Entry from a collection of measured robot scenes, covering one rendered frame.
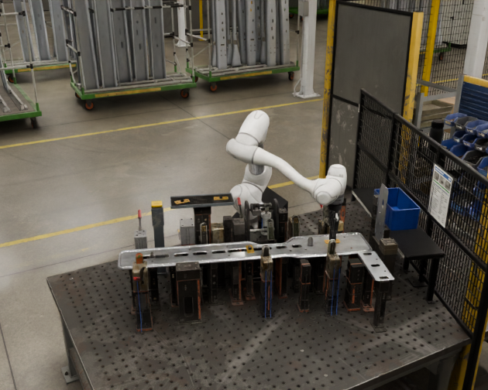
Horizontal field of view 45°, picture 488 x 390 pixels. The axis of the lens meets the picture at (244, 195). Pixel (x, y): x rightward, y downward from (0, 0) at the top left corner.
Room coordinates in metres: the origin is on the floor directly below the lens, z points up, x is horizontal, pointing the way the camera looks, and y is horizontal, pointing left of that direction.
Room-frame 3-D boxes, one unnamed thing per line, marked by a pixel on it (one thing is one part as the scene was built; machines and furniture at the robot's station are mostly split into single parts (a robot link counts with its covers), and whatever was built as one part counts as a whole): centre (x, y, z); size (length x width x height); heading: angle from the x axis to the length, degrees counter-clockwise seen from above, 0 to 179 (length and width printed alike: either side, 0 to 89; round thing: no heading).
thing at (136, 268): (2.52, 0.52, 0.88); 0.15 x 0.11 x 0.36; 9
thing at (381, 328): (2.51, -0.70, 0.84); 0.11 x 0.06 x 0.29; 9
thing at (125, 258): (2.78, -0.01, 1.00); 1.38 x 0.22 x 0.02; 99
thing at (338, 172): (2.85, -0.49, 1.39); 0.13 x 0.11 x 0.16; 155
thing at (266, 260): (2.63, -0.12, 0.87); 0.12 x 0.09 x 0.35; 9
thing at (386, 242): (2.77, -0.78, 0.88); 0.08 x 0.08 x 0.36; 9
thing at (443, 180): (2.85, -1.05, 1.30); 0.23 x 0.02 x 0.31; 9
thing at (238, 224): (2.98, 0.03, 0.89); 0.13 x 0.11 x 0.38; 9
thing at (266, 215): (3.01, -0.10, 0.94); 0.18 x 0.13 x 0.49; 99
